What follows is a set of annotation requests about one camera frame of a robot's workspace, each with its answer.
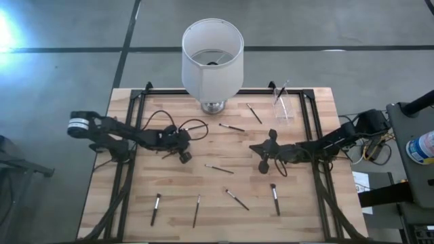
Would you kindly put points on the dark grey metal stand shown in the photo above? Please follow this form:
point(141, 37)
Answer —
point(30, 166)

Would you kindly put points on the white shade table lamp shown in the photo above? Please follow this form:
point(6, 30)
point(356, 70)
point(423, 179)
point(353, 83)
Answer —
point(212, 81)

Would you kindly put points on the black diagonal frame strut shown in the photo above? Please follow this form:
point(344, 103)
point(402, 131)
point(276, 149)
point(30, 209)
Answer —
point(340, 218)
point(108, 217)

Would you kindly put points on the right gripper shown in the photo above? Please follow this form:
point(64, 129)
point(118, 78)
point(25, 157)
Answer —
point(283, 152)

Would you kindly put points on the black power brick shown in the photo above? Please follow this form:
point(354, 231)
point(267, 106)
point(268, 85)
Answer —
point(374, 147)

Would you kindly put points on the large brown-head makeup brush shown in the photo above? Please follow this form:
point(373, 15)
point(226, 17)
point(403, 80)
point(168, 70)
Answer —
point(275, 201)

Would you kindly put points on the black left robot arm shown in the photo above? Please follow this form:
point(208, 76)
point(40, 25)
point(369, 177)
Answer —
point(135, 135)

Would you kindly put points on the black aluminium table frame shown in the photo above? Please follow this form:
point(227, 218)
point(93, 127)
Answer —
point(162, 91)

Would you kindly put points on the large white-tipped makeup brush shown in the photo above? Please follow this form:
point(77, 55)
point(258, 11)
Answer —
point(155, 210)

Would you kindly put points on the white blue wipes canister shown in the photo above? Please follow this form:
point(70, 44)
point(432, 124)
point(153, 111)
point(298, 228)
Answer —
point(420, 149)

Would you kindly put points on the white paper sheet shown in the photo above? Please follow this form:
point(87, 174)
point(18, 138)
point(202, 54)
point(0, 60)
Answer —
point(360, 181)

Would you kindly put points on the black cart base bar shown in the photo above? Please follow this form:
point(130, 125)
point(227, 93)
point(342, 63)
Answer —
point(383, 194)

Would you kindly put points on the clear acrylic container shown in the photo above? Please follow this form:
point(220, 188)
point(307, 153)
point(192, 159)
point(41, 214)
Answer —
point(286, 113)

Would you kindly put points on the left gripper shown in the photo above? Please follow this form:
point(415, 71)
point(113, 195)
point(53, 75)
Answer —
point(174, 139)

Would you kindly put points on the grey cart with black pole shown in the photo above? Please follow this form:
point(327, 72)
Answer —
point(417, 183)

